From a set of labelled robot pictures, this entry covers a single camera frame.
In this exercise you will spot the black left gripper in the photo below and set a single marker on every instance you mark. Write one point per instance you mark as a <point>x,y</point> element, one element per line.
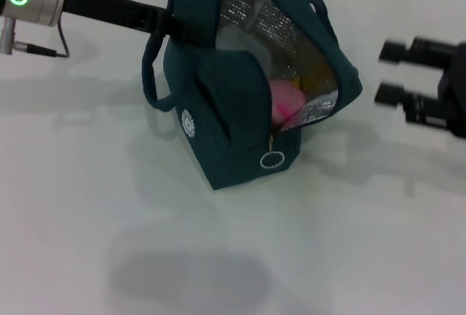
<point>109,6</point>

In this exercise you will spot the pink toy peach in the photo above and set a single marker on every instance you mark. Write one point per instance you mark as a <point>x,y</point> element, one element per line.
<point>285,100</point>

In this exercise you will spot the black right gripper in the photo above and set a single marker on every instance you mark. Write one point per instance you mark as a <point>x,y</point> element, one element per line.
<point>457,93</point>

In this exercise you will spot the yellow banana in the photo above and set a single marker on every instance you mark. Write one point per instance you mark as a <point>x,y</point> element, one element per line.
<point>315,80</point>

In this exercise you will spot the dark teal lunch bag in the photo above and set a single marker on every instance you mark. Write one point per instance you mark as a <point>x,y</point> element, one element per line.
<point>225,111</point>

